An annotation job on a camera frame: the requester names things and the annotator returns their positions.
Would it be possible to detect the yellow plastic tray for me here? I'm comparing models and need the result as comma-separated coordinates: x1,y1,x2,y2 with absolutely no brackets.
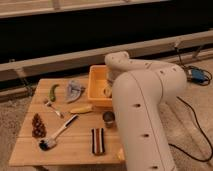
87,65,112,107

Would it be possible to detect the wooden table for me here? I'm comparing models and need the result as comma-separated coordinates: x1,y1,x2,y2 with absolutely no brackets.
9,79,122,166

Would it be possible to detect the black cable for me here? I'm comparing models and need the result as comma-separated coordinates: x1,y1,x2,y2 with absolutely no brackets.
168,49,213,164

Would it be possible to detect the grey crumpled cloth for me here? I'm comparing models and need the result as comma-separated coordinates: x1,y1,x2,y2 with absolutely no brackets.
66,80,85,103

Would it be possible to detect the orange peach fruit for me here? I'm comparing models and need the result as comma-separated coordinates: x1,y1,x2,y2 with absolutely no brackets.
117,148,125,162

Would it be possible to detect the striped whiteboard eraser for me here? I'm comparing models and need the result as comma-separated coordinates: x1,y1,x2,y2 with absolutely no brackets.
91,128,105,155

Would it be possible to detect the small metal tool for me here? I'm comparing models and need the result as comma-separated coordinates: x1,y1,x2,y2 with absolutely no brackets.
44,100,64,118

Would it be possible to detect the blue power adapter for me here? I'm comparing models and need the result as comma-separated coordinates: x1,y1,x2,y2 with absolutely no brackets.
184,66,212,85

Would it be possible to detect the green chili pepper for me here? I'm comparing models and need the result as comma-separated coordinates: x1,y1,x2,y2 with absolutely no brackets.
49,84,59,102

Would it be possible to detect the dark small cup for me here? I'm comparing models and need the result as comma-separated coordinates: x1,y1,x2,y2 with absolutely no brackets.
103,111,115,128

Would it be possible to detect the yellow banana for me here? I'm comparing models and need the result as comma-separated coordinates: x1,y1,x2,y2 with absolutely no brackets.
70,105,93,114

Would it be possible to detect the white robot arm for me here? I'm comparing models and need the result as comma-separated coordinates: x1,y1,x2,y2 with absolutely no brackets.
105,51,187,171

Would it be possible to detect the bunch of dark grapes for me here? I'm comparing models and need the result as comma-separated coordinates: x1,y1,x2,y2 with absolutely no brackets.
32,113,46,138

